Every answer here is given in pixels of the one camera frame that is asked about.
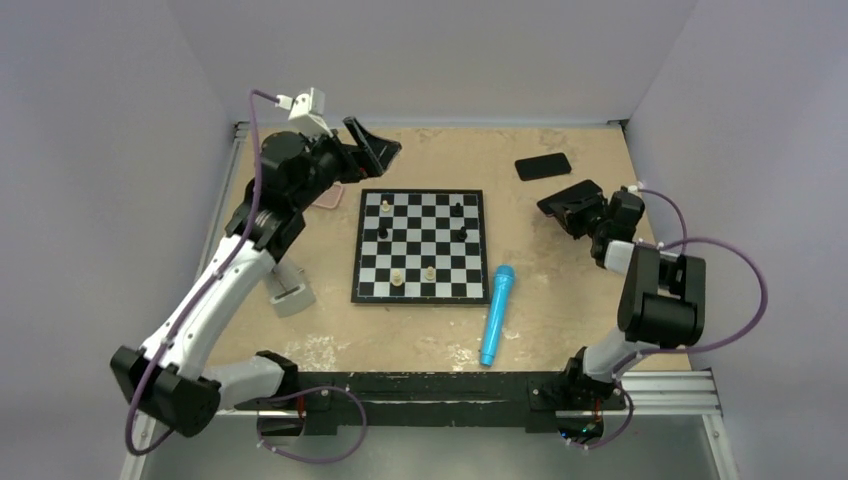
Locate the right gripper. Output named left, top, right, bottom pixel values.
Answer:
left=547, top=192, right=609, bottom=239

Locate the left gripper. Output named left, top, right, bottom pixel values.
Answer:
left=291, top=115, right=397, bottom=210

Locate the black phone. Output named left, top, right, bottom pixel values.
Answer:
left=514, top=152, right=572, bottom=181

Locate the pink phone case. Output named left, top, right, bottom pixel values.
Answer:
left=311, top=183, right=344, bottom=210

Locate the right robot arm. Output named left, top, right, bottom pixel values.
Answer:
left=537, top=180, right=706, bottom=407

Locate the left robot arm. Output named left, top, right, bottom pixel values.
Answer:
left=110, top=117, right=402, bottom=438

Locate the blue toy microphone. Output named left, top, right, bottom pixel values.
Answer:
left=479, top=265, right=515, bottom=367

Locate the black white chessboard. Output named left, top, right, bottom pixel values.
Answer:
left=351, top=189, right=491, bottom=306

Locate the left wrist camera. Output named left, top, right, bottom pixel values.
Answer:
left=276, top=87, right=332, bottom=138

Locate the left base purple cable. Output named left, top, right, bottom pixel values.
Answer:
left=256, top=385, right=368, bottom=466

